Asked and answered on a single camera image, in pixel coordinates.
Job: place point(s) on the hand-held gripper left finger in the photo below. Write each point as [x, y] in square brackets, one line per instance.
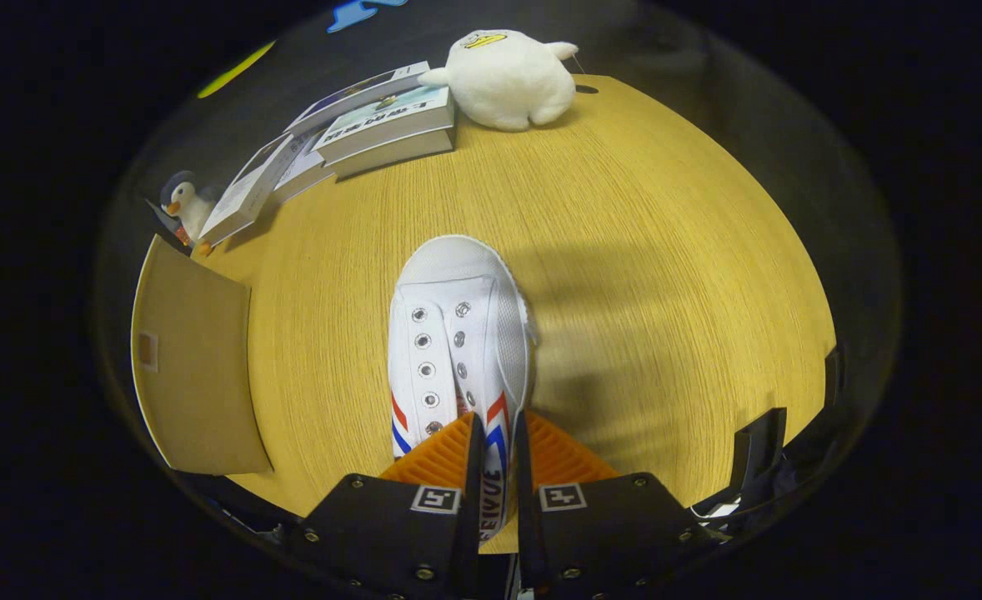
[468, 517]

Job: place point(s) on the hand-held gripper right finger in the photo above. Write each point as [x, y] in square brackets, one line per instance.
[528, 517]

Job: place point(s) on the white canvas shoe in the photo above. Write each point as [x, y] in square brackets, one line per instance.
[458, 333]

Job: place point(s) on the beige fabric storage box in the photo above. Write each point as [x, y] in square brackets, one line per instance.
[199, 375]

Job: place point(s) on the black upright object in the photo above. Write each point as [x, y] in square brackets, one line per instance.
[834, 375]
[758, 454]

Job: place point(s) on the thin white book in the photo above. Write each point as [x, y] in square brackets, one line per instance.
[308, 171]

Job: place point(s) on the thick book with teal cover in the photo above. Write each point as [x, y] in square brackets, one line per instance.
[391, 133]

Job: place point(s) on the penguin plush toy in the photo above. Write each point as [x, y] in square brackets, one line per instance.
[191, 208]

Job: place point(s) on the white duck plush toy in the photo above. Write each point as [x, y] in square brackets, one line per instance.
[508, 83]

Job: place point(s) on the book with dark cover picture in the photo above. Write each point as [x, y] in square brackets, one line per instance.
[358, 90]

